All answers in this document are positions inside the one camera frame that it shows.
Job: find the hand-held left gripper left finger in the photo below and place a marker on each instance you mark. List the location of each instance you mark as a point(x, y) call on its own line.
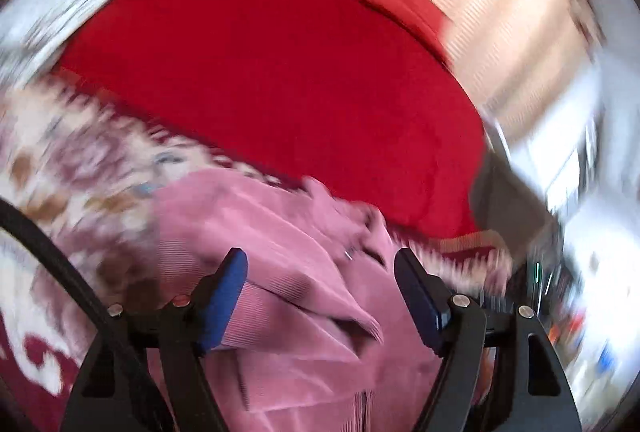
point(227, 304)

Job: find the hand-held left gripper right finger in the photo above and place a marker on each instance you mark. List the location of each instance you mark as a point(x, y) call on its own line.
point(417, 309)

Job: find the floral plush blanket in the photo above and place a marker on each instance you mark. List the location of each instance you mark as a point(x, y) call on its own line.
point(75, 171)

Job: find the red blanket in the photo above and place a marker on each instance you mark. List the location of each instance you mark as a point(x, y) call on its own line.
point(260, 76)

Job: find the red pillow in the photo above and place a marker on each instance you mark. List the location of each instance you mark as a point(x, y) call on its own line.
point(400, 6)

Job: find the cream dotted upholstery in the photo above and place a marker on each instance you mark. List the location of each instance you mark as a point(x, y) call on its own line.
point(500, 11)

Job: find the white black-patterned cloth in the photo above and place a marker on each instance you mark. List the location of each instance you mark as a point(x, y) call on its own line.
point(45, 16)

